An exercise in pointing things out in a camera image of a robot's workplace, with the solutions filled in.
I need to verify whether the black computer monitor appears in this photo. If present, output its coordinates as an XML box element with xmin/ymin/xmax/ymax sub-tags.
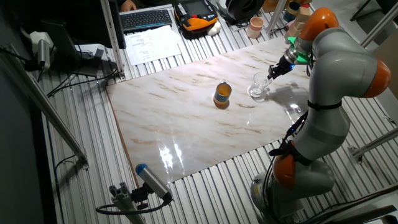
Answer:
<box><xmin>40</xmin><ymin>0</ymin><xmax>127</xmax><ymax>50</ymax></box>

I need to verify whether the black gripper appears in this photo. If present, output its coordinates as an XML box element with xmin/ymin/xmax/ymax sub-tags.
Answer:
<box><xmin>267</xmin><ymin>55</ymin><xmax>296</xmax><ymax>80</ymax></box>

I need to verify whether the long aluminium frame beam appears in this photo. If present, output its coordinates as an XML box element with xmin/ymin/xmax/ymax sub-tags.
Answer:
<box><xmin>0</xmin><ymin>43</ymin><xmax>90</xmax><ymax>170</ymax></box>

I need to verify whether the silver camera with blue cap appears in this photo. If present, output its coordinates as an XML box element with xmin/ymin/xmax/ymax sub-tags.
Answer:
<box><xmin>135</xmin><ymin>163</ymin><xmax>174</xmax><ymax>203</ymax></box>

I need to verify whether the aluminium camera mount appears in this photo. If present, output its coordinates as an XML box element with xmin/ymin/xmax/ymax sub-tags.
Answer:
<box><xmin>108</xmin><ymin>182</ymin><xmax>147</xmax><ymax>224</ymax></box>

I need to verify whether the orange and black teach pendant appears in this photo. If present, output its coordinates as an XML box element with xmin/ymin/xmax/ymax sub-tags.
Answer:
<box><xmin>174</xmin><ymin>0</ymin><xmax>219</xmax><ymax>32</ymax></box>

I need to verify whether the black table cable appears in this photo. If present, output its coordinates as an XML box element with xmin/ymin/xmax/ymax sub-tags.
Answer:
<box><xmin>46</xmin><ymin>68</ymin><xmax>119</xmax><ymax>98</ymax></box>

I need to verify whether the clear glass mug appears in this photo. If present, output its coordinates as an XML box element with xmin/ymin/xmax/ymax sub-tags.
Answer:
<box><xmin>247</xmin><ymin>72</ymin><xmax>273</xmax><ymax>99</ymax></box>

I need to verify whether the cardboard box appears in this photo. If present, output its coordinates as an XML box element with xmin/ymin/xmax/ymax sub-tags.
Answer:
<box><xmin>284</xmin><ymin>5</ymin><xmax>312</xmax><ymax>40</ymax></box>

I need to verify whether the white round ball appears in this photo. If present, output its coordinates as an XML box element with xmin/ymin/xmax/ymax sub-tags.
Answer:
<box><xmin>206</xmin><ymin>21</ymin><xmax>222</xmax><ymax>37</ymax></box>

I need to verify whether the person's hand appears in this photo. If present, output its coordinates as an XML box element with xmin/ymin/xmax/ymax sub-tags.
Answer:
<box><xmin>120</xmin><ymin>0</ymin><xmax>137</xmax><ymax>12</ymax></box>

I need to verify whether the dark teal cup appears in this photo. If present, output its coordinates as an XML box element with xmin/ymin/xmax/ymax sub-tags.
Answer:
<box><xmin>282</xmin><ymin>1</ymin><xmax>302</xmax><ymax>22</ymax></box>

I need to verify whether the aluminium frame bar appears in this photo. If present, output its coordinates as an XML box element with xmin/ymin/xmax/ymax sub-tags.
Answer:
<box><xmin>360</xmin><ymin>1</ymin><xmax>398</xmax><ymax>49</ymax></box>
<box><xmin>347</xmin><ymin>127</ymin><xmax>398</xmax><ymax>164</ymax></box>

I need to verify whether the white marble pattern board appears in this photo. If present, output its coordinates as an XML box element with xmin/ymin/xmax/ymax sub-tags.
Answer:
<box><xmin>105</xmin><ymin>36</ymin><xmax>312</xmax><ymax>184</ymax></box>

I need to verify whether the aluminium upright post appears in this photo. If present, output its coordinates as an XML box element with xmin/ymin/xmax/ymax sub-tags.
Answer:
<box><xmin>99</xmin><ymin>0</ymin><xmax>126</xmax><ymax>80</ymax></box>
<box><xmin>266</xmin><ymin>0</ymin><xmax>289</xmax><ymax>35</ymax></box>

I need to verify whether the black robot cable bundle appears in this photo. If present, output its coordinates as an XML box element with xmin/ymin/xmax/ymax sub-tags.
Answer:
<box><xmin>261</xmin><ymin>52</ymin><xmax>315</xmax><ymax>223</ymax></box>

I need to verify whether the white printed paper sheet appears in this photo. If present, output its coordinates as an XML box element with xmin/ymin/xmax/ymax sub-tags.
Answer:
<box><xmin>124</xmin><ymin>25</ymin><xmax>183</xmax><ymax>67</ymax></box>

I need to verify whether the dark frame beam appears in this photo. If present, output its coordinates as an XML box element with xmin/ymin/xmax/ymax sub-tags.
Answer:
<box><xmin>298</xmin><ymin>183</ymin><xmax>398</xmax><ymax>224</ymax></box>

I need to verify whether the brown box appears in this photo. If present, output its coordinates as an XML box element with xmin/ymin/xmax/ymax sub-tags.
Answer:
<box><xmin>262</xmin><ymin>0</ymin><xmax>279</xmax><ymax>13</ymax></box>

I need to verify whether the large black round device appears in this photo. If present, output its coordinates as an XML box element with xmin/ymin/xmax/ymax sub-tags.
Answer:
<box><xmin>217</xmin><ymin>0</ymin><xmax>265</xmax><ymax>26</ymax></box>

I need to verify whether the pink and beige cup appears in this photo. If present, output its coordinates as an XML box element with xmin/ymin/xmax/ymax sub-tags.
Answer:
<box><xmin>246</xmin><ymin>16</ymin><xmax>265</xmax><ymax>40</ymax></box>

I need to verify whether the white and silver camera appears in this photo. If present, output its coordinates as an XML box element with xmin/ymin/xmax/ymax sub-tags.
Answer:
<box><xmin>29</xmin><ymin>30</ymin><xmax>54</xmax><ymax>71</ymax></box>

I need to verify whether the black keyboard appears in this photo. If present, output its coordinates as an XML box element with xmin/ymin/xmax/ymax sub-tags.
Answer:
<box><xmin>119</xmin><ymin>9</ymin><xmax>174</xmax><ymax>32</ymax></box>

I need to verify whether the teal and tan cup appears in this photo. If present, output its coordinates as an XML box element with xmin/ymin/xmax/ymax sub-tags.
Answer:
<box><xmin>213</xmin><ymin>82</ymin><xmax>233</xmax><ymax>110</ymax></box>

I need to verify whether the thin black floor cable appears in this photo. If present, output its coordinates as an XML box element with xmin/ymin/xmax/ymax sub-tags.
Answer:
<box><xmin>53</xmin><ymin>154</ymin><xmax>77</xmax><ymax>224</ymax></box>

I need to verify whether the black camera cable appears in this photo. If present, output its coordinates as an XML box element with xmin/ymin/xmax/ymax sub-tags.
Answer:
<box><xmin>95</xmin><ymin>198</ymin><xmax>172</xmax><ymax>216</ymax></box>

